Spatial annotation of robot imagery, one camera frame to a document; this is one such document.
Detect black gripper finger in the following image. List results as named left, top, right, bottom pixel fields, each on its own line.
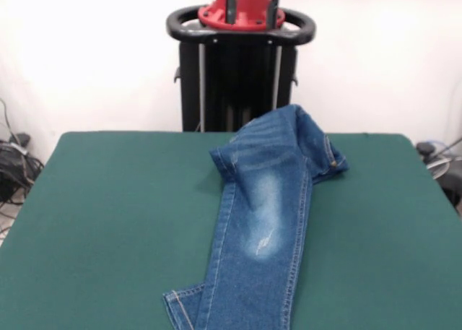
left=266, top=0, right=282, bottom=30
left=225, top=0, right=238, bottom=25

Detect blue denim jeans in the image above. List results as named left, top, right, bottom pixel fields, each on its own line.
left=162, top=104, right=350, bottom=330

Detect dark green table cloth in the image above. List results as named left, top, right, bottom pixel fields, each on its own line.
left=0, top=130, right=462, bottom=330

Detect black power adapter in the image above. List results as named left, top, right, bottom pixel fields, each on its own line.
left=9, top=132, right=32, bottom=147

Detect dark grey stand base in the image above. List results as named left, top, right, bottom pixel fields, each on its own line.
left=438, top=165, right=462, bottom=215

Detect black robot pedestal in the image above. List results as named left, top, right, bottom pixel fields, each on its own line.
left=166, top=5, right=317, bottom=133

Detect black cable tangle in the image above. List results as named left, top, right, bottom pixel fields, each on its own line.
left=0, top=97, right=46, bottom=237

